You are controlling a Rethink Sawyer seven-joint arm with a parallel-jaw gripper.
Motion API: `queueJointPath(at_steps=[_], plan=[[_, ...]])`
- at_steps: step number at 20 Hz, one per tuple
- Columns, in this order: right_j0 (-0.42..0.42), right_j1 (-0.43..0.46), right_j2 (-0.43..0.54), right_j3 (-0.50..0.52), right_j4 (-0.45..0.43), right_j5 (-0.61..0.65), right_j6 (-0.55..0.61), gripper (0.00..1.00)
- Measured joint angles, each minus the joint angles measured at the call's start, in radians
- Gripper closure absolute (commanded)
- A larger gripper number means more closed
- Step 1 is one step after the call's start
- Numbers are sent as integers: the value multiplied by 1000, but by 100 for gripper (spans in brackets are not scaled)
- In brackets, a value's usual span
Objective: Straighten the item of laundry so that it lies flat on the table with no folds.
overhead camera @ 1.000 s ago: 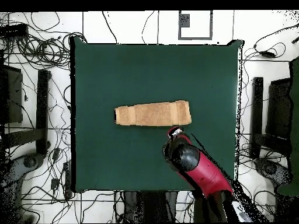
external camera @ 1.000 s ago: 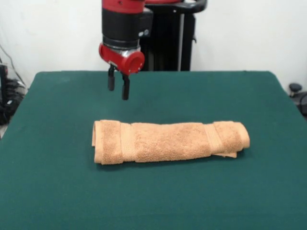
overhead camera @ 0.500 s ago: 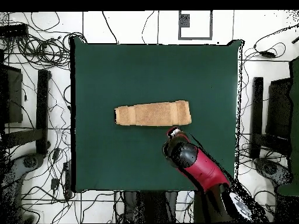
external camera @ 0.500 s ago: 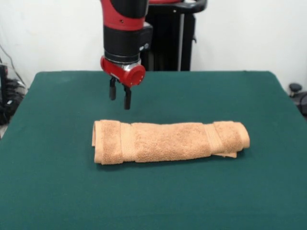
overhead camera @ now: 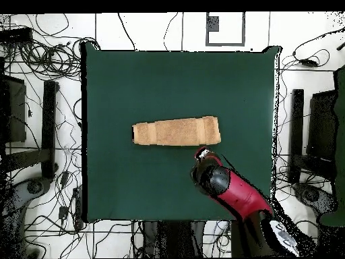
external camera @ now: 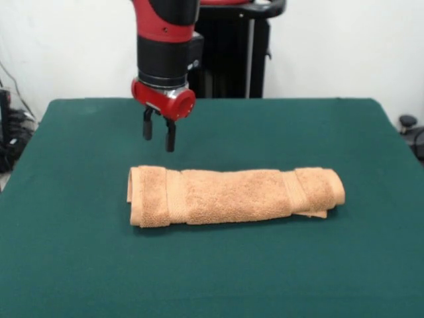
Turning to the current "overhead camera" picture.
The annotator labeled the black power strip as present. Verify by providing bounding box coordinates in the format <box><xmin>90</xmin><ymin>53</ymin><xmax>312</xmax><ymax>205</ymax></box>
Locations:
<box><xmin>71</xmin><ymin>186</ymin><xmax>84</xmax><ymax>230</ymax></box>

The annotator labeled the long black box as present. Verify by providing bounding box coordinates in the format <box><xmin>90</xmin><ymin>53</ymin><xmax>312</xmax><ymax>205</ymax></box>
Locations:
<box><xmin>0</xmin><ymin>26</ymin><xmax>34</xmax><ymax>43</ymax></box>

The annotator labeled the black power adapter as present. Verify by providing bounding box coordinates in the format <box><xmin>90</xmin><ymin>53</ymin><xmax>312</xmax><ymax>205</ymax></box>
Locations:
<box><xmin>298</xmin><ymin>58</ymin><xmax>319</xmax><ymax>67</ymax></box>

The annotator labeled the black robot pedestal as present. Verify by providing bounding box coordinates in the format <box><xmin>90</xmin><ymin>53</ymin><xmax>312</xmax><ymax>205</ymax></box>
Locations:
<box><xmin>141</xmin><ymin>220</ymin><xmax>207</xmax><ymax>258</ymax></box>

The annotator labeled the black stand foot bar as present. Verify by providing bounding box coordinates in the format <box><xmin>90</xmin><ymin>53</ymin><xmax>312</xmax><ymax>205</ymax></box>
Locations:
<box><xmin>288</xmin><ymin>88</ymin><xmax>305</xmax><ymax>184</ymax></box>
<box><xmin>40</xmin><ymin>80</ymin><xmax>59</xmax><ymax>179</ymax></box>

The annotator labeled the grey office chair base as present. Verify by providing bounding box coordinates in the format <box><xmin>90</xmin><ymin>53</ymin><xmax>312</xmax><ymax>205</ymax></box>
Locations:
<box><xmin>292</xmin><ymin>182</ymin><xmax>339</xmax><ymax>217</ymax></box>
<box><xmin>7</xmin><ymin>176</ymin><xmax>53</xmax><ymax>214</ymax></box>

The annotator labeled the dark green fabric sheet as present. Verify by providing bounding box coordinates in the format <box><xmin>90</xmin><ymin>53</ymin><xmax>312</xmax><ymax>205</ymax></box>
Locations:
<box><xmin>319</xmin><ymin>64</ymin><xmax>345</xmax><ymax>227</ymax></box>

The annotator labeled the tan terry towel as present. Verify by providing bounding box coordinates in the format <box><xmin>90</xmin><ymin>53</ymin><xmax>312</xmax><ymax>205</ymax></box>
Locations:
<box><xmin>131</xmin><ymin>115</ymin><xmax>222</xmax><ymax>147</ymax></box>

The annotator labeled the dark green table cloth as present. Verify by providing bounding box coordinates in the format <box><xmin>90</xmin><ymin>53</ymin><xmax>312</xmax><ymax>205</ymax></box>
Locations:
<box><xmin>80</xmin><ymin>41</ymin><xmax>282</xmax><ymax>224</ymax></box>

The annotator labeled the black flat box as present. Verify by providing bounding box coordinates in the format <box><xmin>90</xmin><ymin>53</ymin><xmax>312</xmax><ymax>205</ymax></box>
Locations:
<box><xmin>307</xmin><ymin>90</ymin><xmax>338</xmax><ymax>160</ymax></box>
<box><xmin>0</xmin><ymin>74</ymin><xmax>27</xmax><ymax>143</ymax></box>

